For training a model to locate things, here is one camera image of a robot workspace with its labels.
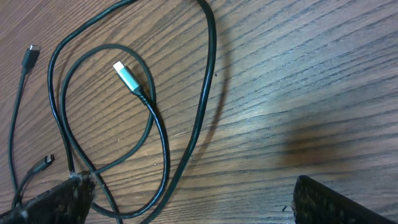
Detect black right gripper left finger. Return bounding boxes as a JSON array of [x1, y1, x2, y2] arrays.
[[1, 172, 96, 224]]

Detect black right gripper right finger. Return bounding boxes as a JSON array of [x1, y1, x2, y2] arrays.
[[292, 175, 395, 224]]

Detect thin black USB cable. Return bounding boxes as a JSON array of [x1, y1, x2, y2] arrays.
[[7, 44, 56, 209]]

